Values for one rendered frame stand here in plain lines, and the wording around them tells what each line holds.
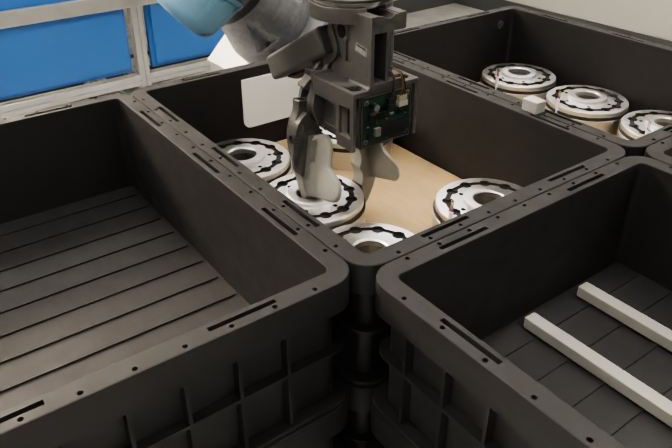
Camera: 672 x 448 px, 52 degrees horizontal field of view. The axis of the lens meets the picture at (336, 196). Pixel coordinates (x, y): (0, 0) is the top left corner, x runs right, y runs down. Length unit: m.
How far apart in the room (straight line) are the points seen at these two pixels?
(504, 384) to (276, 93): 0.53
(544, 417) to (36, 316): 0.41
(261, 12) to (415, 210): 0.49
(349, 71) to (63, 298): 0.31
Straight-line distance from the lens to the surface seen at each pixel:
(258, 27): 1.09
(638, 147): 0.66
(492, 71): 1.02
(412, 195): 0.73
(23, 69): 2.58
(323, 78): 0.59
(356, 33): 0.56
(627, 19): 4.25
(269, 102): 0.82
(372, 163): 0.67
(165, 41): 2.74
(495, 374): 0.38
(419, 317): 0.41
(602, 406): 0.53
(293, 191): 0.66
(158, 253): 0.65
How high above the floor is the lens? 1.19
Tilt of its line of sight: 30 degrees down
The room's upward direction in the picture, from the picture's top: straight up
